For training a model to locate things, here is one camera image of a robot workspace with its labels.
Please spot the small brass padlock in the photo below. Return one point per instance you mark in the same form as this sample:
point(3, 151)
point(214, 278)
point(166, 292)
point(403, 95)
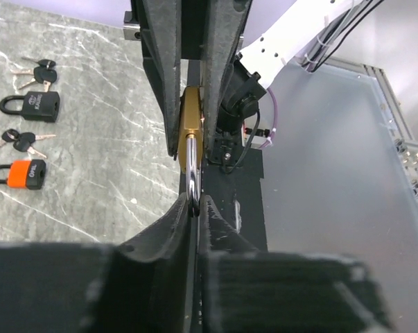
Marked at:
point(190, 144)

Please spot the aluminium frame rail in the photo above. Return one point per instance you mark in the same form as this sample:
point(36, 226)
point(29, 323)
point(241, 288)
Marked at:
point(394, 120)

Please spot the orange black padlock with keys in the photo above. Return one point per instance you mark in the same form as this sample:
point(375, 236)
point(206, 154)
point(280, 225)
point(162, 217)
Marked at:
point(24, 174)

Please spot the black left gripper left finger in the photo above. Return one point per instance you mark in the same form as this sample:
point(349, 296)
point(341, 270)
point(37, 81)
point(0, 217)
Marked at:
point(137, 286)

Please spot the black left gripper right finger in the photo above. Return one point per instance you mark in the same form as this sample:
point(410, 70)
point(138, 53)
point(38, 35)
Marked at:
point(245, 289)

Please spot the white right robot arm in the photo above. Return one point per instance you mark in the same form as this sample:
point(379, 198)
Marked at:
point(296, 28)

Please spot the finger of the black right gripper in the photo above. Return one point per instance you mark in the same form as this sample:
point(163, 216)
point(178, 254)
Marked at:
point(224, 24)
point(160, 30)

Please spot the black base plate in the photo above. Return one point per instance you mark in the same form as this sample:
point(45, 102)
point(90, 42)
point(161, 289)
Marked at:
point(232, 170)

